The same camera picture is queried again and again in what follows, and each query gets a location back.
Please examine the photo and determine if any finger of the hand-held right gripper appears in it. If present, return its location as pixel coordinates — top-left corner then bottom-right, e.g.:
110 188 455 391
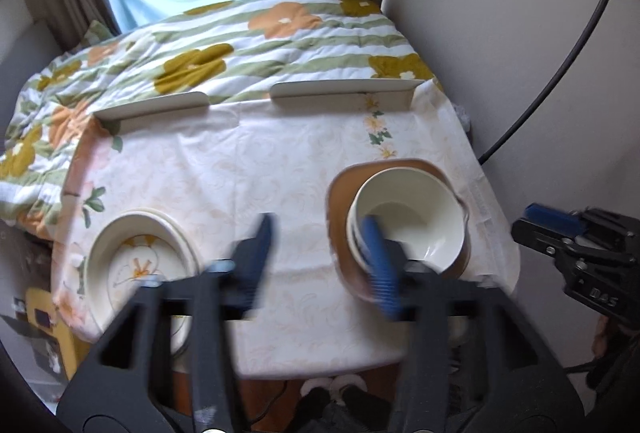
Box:
511 218 583 259
525 203 583 236

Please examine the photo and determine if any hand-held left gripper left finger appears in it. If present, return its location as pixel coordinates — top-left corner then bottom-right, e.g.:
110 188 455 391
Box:
57 213 276 433

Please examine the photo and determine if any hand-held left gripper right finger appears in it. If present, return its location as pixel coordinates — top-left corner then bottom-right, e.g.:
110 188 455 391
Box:
361 215 586 433

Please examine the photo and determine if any cream duck print bowl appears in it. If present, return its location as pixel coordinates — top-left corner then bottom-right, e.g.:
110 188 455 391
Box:
347 200 371 274

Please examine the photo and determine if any white ribbed bowl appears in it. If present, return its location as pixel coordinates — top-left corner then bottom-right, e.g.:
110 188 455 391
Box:
350 168 466 275

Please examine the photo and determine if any large white oval plate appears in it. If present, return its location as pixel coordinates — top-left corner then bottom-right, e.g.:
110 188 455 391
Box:
84 210 202 356

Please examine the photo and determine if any cream duck print plate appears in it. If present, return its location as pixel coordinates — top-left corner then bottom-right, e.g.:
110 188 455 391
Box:
86 212 197 354

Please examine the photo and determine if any person's right forearm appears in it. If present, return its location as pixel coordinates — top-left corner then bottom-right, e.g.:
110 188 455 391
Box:
585 328 640 394

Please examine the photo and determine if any person's right hand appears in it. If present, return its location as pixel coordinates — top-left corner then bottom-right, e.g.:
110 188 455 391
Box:
591 315 621 359

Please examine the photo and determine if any cream floral tablecloth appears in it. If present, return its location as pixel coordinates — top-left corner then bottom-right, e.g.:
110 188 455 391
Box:
50 80 521 379

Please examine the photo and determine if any floral striped blanket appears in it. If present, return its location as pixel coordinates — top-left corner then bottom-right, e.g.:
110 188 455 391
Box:
0 0 443 241

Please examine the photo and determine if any yellow box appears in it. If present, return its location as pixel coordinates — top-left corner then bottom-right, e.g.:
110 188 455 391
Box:
22 287 78 381

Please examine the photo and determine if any white table edge rail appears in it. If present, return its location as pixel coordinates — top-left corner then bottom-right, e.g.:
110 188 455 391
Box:
94 91 209 134

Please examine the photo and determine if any black cable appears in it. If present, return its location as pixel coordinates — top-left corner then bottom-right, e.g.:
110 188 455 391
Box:
477 0 640 166

